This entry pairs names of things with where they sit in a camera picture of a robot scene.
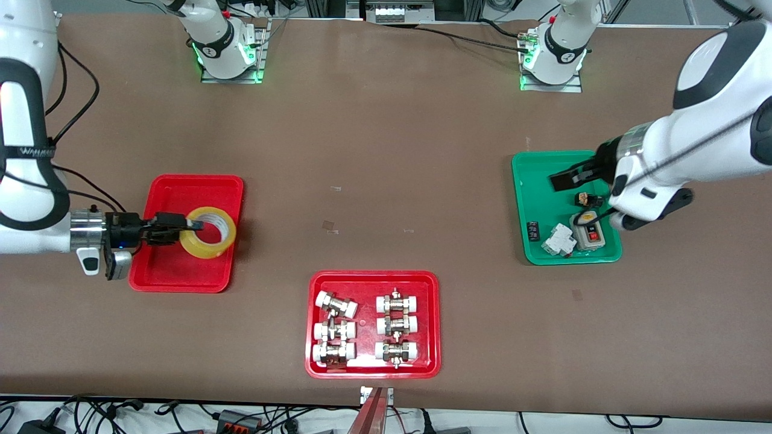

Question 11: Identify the yellow tape roll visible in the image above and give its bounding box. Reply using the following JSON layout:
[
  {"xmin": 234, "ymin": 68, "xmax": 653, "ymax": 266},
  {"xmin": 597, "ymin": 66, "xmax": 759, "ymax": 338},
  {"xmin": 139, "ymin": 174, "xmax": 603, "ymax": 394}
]
[{"xmin": 179, "ymin": 206, "xmax": 238, "ymax": 260}]

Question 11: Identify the empty red plastic tray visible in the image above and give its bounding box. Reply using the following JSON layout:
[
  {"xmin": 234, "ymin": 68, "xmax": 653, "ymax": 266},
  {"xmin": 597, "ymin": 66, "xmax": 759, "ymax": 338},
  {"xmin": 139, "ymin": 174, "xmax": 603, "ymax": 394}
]
[{"xmin": 128, "ymin": 174, "xmax": 245, "ymax": 294}]

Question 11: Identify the green plastic tray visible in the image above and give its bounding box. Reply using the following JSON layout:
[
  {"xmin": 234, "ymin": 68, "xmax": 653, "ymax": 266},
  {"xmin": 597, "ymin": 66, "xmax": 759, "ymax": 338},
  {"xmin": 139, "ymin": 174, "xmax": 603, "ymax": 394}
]
[{"xmin": 511, "ymin": 150, "xmax": 623, "ymax": 266}]

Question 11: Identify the red tray with fittings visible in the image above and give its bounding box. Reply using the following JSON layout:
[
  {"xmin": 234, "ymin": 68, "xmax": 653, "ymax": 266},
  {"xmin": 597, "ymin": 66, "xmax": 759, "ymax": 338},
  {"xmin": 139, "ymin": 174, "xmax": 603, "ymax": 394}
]
[{"xmin": 305, "ymin": 270, "xmax": 441, "ymax": 380}]

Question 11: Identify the white circuit breaker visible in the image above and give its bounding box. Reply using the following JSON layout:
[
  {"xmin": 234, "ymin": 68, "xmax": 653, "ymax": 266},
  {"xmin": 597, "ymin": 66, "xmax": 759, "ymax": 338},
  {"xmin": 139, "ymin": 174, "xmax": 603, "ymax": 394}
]
[{"xmin": 541, "ymin": 223, "xmax": 574, "ymax": 259}]

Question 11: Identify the metal fitting with white caps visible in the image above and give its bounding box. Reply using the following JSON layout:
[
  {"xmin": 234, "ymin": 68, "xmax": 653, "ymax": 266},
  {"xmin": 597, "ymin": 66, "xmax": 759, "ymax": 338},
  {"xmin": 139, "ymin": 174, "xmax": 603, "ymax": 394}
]
[
  {"xmin": 376, "ymin": 288, "xmax": 420, "ymax": 314},
  {"xmin": 375, "ymin": 339, "xmax": 419, "ymax": 370},
  {"xmin": 315, "ymin": 291, "xmax": 359, "ymax": 319},
  {"xmin": 312, "ymin": 342, "xmax": 356, "ymax": 369},
  {"xmin": 313, "ymin": 319, "xmax": 356, "ymax": 342},
  {"xmin": 376, "ymin": 313, "xmax": 419, "ymax": 337}
]

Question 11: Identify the black adapter with orange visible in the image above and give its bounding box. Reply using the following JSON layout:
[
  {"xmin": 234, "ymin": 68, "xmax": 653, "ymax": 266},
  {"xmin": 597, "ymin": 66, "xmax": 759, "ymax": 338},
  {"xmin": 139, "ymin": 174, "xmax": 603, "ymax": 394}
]
[{"xmin": 216, "ymin": 409, "xmax": 264, "ymax": 432}]

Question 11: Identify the black power adapter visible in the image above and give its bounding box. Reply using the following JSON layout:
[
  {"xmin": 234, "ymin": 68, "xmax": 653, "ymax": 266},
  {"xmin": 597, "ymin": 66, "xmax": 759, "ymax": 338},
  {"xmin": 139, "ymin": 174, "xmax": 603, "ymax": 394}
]
[{"xmin": 18, "ymin": 418, "xmax": 66, "ymax": 434}]

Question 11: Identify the white power strip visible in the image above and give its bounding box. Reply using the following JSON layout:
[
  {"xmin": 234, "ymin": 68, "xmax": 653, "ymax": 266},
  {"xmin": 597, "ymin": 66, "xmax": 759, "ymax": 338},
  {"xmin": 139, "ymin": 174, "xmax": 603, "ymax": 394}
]
[{"xmin": 374, "ymin": 2, "xmax": 435, "ymax": 24}]

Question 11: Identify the aluminium profile beam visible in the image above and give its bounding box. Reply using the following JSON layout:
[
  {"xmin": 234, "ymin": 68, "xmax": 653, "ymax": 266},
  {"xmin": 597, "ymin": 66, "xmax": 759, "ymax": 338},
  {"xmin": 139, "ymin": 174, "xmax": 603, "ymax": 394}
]
[{"xmin": 347, "ymin": 386, "xmax": 394, "ymax": 434}]

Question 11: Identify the grey switch box red button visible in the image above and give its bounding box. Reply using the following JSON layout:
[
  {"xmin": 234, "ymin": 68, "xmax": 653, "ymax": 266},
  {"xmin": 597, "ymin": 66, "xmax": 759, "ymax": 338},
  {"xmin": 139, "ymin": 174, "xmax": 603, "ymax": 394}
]
[{"xmin": 569, "ymin": 212, "xmax": 606, "ymax": 251}]

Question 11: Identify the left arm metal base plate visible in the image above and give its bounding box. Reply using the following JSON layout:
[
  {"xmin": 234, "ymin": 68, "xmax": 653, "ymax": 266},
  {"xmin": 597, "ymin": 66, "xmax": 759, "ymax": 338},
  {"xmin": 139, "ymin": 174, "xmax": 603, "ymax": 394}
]
[{"xmin": 520, "ymin": 27, "xmax": 584, "ymax": 93}]

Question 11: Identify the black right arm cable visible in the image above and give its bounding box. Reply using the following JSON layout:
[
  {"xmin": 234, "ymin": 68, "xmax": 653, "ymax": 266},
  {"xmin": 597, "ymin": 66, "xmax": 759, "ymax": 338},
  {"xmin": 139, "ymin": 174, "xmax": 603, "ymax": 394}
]
[{"xmin": 43, "ymin": 43, "xmax": 128, "ymax": 215}]

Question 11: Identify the long black table cable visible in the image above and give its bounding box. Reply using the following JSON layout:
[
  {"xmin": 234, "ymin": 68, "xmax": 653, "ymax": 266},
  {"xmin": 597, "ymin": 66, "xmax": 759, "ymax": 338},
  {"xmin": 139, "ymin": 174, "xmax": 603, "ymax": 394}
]
[{"xmin": 415, "ymin": 25, "xmax": 527, "ymax": 54}]

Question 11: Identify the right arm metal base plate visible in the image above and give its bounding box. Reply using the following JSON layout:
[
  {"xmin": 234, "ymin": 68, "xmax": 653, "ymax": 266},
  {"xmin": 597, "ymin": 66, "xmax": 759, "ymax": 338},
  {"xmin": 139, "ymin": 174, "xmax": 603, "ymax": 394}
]
[{"xmin": 201, "ymin": 18, "xmax": 270, "ymax": 84}]

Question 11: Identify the black floor cable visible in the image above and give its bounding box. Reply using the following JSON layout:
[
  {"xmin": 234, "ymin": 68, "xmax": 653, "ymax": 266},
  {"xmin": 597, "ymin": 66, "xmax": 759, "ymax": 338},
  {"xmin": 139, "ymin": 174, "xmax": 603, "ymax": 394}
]
[{"xmin": 605, "ymin": 414, "xmax": 665, "ymax": 430}]

